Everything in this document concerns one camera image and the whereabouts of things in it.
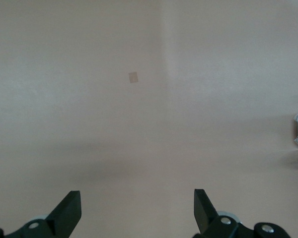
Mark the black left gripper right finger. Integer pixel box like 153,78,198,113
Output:
193,188,291,238

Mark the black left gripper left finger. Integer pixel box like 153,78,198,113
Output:
2,190,82,238

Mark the brown tape square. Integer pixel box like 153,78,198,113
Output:
128,71,139,84

